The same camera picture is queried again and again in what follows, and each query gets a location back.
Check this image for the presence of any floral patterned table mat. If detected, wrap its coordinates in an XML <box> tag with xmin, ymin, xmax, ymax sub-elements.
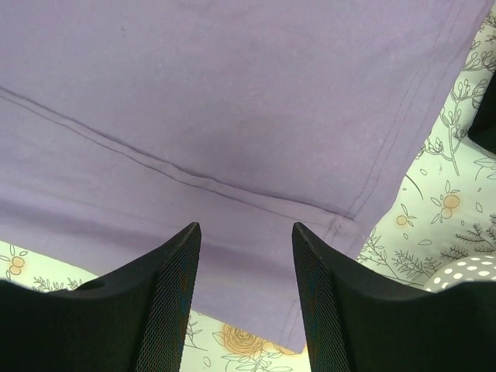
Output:
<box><xmin>0</xmin><ymin>7</ymin><xmax>496</xmax><ymax>372</ymax></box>

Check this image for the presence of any black folded t shirt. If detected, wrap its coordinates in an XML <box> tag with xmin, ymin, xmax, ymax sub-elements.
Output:
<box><xmin>468</xmin><ymin>74</ymin><xmax>496</xmax><ymax>153</ymax></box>

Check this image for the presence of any white perforated plastic basket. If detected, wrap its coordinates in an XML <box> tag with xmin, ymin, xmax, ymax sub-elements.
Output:
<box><xmin>423</xmin><ymin>255</ymin><xmax>496</xmax><ymax>292</ymax></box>

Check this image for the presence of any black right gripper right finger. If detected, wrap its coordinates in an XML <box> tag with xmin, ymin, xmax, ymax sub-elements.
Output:
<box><xmin>292</xmin><ymin>223</ymin><xmax>495</xmax><ymax>371</ymax></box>

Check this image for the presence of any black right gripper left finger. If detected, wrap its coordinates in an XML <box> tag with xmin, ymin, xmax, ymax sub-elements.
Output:
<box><xmin>1</xmin><ymin>222</ymin><xmax>202</xmax><ymax>372</ymax></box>

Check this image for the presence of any purple t shirt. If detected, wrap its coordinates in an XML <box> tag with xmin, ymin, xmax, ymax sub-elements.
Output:
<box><xmin>0</xmin><ymin>0</ymin><xmax>491</xmax><ymax>354</ymax></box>

